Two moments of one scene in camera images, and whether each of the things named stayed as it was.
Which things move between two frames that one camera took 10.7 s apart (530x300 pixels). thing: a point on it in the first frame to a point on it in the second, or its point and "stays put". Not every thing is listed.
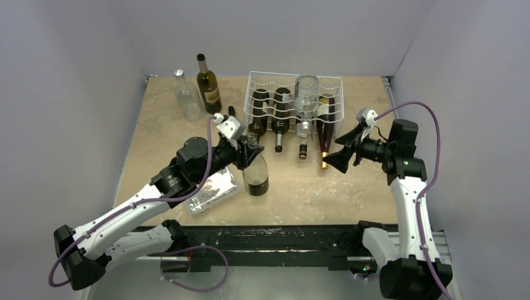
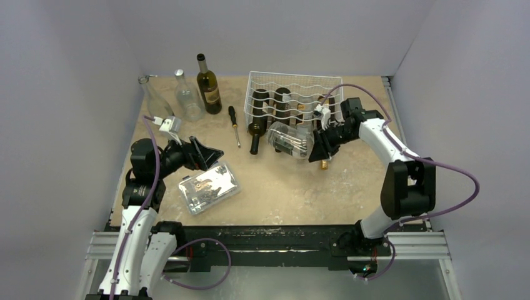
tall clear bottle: x=255 y=177 to x=157 y=104
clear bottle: x=306 y=95 to x=294 y=140
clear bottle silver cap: x=189 y=99 stays put
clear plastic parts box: x=216 y=189 stays put
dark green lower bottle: x=260 y=98 stays put
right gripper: x=357 y=147 to x=328 y=139
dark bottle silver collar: x=280 y=123 stays put
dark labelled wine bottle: x=208 y=86 stays put
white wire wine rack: x=292 y=103 stays put
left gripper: x=244 y=154 to x=202 y=157
